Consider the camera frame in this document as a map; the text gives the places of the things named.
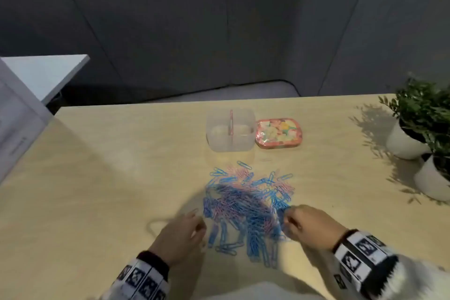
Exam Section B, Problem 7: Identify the person's right forearm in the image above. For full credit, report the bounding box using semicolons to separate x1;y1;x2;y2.
332;229;450;300

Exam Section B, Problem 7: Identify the clear plastic divided container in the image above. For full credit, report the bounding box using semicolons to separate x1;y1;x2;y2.
206;108;256;153

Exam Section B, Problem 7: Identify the green plant in white pot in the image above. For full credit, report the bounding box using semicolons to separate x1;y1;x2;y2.
413;135;450;203
378;72;450;161

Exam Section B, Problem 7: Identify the right marker-printed wrist band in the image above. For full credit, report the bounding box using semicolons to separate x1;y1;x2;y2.
332;229;399;293

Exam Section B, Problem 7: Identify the person's left forearm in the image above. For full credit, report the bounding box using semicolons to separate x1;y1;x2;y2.
105;251;171;300

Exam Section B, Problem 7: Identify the left marker-printed wrist band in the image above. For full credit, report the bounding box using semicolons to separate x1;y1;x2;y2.
116;251;171;300

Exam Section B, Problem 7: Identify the person's left hand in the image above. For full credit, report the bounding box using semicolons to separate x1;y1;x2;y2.
148;210;208;267

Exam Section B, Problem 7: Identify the person's right hand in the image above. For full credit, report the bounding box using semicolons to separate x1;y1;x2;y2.
281;204;349;251

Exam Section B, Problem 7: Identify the white board panel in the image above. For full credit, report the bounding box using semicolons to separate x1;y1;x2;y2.
0;59;54;185

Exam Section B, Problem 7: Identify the pink lid with colourful print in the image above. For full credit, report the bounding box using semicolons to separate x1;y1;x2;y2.
254;118;304;149

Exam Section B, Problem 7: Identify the white side table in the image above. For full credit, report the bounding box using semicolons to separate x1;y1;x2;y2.
0;54;91;106

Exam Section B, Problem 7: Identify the marker-printed wrist band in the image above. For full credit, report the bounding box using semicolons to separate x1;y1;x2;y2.
332;229;399;293
116;251;171;300

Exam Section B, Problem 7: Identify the pile of blue pink paper clips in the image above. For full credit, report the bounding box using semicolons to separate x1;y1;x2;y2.
202;161;295;269

